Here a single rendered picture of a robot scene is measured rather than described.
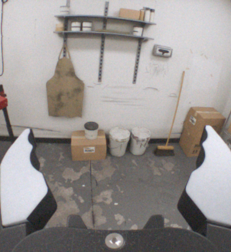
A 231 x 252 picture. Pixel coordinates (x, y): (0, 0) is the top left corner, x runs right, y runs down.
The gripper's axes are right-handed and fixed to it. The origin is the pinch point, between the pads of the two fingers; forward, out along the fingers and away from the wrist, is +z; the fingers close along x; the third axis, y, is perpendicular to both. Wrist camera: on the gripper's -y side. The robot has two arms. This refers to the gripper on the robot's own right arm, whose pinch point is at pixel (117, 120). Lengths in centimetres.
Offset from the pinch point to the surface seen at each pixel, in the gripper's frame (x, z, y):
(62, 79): -75, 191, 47
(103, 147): -24, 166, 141
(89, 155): -45, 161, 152
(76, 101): -61, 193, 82
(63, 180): -75, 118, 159
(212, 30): 148, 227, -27
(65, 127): -85, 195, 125
